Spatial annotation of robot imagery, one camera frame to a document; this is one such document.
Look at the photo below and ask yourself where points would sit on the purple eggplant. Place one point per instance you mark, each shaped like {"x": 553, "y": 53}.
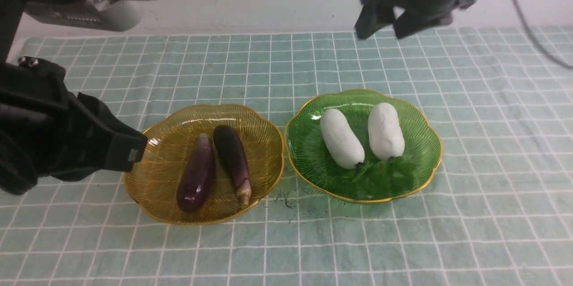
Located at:
{"x": 232, "y": 153}
{"x": 198, "y": 177}

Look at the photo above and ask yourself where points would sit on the green checkered tablecloth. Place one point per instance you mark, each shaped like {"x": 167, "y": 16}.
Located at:
{"x": 498, "y": 212}

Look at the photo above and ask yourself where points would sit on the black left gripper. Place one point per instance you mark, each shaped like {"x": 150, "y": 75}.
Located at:
{"x": 46, "y": 130}

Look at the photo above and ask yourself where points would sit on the green glass plate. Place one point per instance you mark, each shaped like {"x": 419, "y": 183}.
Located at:
{"x": 376, "y": 181}

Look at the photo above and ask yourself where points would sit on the amber glass plate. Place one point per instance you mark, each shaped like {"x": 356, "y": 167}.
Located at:
{"x": 153, "y": 182}

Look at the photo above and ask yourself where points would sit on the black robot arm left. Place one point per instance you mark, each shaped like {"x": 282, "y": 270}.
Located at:
{"x": 13, "y": 13}

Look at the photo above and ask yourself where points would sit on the white radish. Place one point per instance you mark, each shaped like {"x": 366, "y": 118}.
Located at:
{"x": 387, "y": 143}
{"x": 347, "y": 152}

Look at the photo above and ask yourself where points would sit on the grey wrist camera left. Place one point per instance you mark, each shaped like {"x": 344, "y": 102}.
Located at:
{"x": 107, "y": 15}

